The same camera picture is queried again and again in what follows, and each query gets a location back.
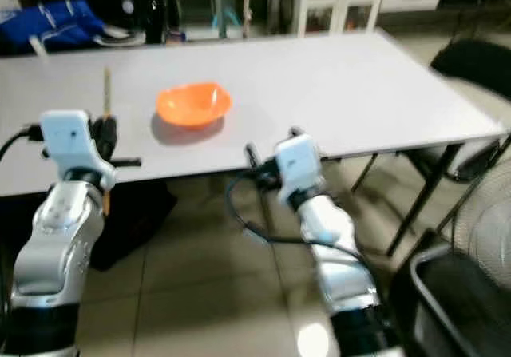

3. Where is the orange bowl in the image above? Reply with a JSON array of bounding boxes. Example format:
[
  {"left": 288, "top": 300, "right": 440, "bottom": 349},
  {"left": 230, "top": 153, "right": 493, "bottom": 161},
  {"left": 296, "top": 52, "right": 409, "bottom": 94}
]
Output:
[{"left": 156, "top": 83, "right": 232, "bottom": 128}]

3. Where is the white folding table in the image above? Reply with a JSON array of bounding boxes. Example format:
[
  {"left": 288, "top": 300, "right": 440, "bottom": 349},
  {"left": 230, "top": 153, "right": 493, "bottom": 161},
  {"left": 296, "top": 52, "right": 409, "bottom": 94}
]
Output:
[{"left": 0, "top": 28, "right": 511, "bottom": 258}]

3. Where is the black bag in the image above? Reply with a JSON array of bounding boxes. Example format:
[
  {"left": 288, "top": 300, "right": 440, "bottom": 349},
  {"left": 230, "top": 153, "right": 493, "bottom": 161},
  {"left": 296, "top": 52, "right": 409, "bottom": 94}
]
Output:
[{"left": 108, "top": 177, "right": 178, "bottom": 272}]

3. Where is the pale upright post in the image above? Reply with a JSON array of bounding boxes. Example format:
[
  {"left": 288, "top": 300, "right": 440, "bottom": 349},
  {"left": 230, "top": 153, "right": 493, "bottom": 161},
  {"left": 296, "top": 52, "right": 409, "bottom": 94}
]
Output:
[{"left": 241, "top": 0, "right": 254, "bottom": 32}]

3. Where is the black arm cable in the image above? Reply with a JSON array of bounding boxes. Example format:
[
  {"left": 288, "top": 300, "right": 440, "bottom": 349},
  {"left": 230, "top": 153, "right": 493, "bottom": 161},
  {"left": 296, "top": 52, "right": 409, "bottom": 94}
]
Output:
[
  {"left": 224, "top": 172, "right": 368, "bottom": 256},
  {"left": 0, "top": 125, "right": 49, "bottom": 174}
]

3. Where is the blue bag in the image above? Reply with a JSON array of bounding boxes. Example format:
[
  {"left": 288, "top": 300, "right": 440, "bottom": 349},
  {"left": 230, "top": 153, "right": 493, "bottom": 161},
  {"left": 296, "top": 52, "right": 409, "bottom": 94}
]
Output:
[{"left": 0, "top": 0, "right": 109, "bottom": 53}]

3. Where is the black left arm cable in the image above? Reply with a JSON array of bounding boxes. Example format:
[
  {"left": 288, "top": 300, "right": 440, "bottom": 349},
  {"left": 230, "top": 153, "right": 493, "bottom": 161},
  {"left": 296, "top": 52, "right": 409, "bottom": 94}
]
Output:
[{"left": 0, "top": 125, "right": 49, "bottom": 174}]

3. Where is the white fan grille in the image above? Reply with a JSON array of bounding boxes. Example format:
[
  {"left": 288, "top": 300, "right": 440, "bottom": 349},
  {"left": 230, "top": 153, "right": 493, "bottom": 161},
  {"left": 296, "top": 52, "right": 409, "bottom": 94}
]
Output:
[{"left": 451, "top": 159, "right": 511, "bottom": 294}]

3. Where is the black bin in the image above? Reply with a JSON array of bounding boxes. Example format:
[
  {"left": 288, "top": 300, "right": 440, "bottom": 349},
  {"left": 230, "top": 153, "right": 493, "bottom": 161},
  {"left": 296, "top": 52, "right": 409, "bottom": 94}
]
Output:
[{"left": 407, "top": 241, "right": 511, "bottom": 357}]

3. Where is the dark glass bottle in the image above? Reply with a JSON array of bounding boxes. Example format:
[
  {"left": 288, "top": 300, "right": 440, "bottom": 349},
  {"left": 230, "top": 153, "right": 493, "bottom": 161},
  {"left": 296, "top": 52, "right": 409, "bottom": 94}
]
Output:
[{"left": 144, "top": 0, "right": 167, "bottom": 45}]

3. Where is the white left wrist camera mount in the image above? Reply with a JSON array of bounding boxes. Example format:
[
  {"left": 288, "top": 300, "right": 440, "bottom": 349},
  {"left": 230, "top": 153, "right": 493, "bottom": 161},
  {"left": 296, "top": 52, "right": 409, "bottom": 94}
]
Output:
[{"left": 40, "top": 109, "right": 114, "bottom": 192}]

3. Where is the small white utensil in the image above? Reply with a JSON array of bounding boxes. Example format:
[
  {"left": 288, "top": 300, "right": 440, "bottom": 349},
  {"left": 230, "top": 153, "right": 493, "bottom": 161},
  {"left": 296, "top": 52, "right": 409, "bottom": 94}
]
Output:
[{"left": 27, "top": 36, "right": 50, "bottom": 59}]

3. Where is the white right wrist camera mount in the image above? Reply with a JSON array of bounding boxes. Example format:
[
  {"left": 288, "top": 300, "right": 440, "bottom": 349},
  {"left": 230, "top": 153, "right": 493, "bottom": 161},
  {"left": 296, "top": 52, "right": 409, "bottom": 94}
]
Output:
[{"left": 274, "top": 133, "right": 326, "bottom": 206}]

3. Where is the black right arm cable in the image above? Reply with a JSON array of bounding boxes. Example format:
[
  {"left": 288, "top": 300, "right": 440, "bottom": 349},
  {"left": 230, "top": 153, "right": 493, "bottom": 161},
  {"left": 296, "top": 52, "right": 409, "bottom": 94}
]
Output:
[{"left": 224, "top": 172, "right": 368, "bottom": 256}]

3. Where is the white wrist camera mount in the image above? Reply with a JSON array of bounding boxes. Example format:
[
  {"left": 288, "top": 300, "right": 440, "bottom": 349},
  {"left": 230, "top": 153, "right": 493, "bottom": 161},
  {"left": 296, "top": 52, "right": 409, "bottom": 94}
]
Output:
[
  {"left": 274, "top": 133, "right": 326, "bottom": 206},
  {"left": 40, "top": 109, "right": 114, "bottom": 192}
]

